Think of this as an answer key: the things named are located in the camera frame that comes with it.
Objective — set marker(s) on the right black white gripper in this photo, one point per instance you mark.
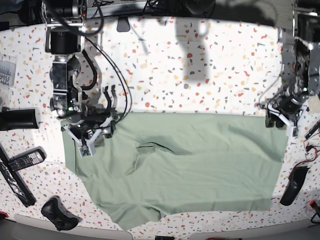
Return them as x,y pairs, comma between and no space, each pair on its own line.
87,126

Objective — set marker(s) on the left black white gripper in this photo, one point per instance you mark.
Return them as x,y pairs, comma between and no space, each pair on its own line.
285,111

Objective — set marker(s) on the light green T-shirt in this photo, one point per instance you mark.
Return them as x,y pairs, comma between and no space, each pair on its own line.
168,163

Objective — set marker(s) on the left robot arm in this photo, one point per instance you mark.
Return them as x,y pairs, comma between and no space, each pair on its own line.
306,50

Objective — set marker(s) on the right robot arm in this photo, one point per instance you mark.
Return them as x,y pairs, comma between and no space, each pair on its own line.
65,22

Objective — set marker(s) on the black curved handheld device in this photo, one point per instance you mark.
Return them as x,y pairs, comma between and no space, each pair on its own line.
296,180

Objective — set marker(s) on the black TV remote control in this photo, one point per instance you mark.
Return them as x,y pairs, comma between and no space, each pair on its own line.
27,159

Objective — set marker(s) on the small red clip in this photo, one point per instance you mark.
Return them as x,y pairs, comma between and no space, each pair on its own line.
313,204

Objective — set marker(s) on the black cylindrical tube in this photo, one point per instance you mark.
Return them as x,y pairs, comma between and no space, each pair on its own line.
18,119

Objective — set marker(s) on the black game controller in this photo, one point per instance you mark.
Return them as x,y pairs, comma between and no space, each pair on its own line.
53,212

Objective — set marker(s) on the long black flat bar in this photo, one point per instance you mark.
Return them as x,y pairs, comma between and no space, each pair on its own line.
15,182

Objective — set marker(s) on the grey monitor stand base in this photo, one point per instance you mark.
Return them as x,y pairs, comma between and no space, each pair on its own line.
123,24

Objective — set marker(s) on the clear plastic parts box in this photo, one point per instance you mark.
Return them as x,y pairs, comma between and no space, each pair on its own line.
7,70

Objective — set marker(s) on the black probe with cable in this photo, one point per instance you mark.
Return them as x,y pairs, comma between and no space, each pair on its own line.
312,130

